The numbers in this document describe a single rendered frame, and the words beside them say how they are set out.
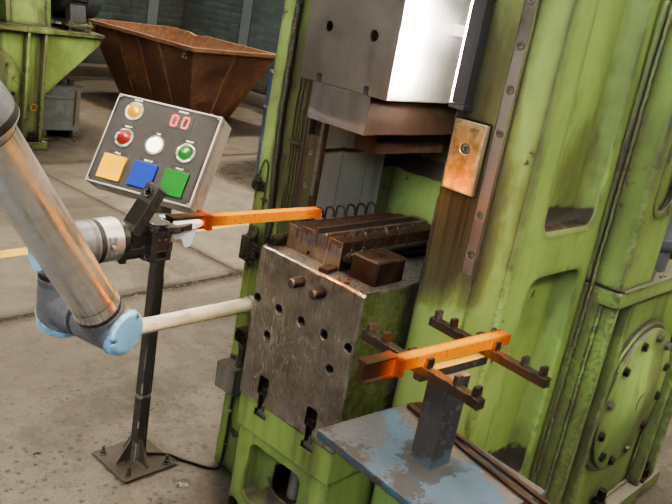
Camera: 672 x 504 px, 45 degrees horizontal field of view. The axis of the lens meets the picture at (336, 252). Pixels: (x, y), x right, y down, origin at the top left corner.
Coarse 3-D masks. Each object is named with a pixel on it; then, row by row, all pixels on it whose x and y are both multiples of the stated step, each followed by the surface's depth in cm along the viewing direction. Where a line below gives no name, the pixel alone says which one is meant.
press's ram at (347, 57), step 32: (320, 0) 200; (352, 0) 193; (384, 0) 187; (416, 0) 185; (448, 0) 194; (320, 32) 202; (352, 32) 194; (384, 32) 188; (416, 32) 189; (448, 32) 198; (320, 64) 203; (352, 64) 196; (384, 64) 189; (416, 64) 193; (448, 64) 202; (384, 96) 190; (416, 96) 197; (448, 96) 207
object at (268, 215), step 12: (168, 216) 171; (180, 216) 172; (192, 216) 174; (204, 216) 176; (216, 216) 179; (228, 216) 181; (240, 216) 184; (252, 216) 186; (264, 216) 189; (276, 216) 192; (288, 216) 195; (300, 216) 198; (312, 216) 202; (204, 228) 177
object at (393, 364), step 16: (480, 336) 168; (496, 336) 170; (384, 352) 149; (416, 352) 155; (432, 352) 156; (448, 352) 159; (464, 352) 162; (368, 368) 145; (384, 368) 148; (400, 368) 149
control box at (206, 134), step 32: (128, 96) 235; (128, 128) 232; (160, 128) 230; (192, 128) 228; (224, 128) 230; (96, 160) 231; (128, 160) 229; (160, 160) 227; (192, 160) 225; (128, 192) 228; (192, 192) 222
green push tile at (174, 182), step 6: (168, 174) 224; (174, 174) 224; (180, 174) 224; (186, 174) 223; (162, 180) 224; (168, 180) 224; (174, 180) 224; (180, 180) 223; (186, 180) 223; (162, 186) 224; (168, 186) 224; (174, 186) 223; (180, 186) 223; (168, 192) 223; (174, 192) 223; (180, 192) 222; (180, 198) 222
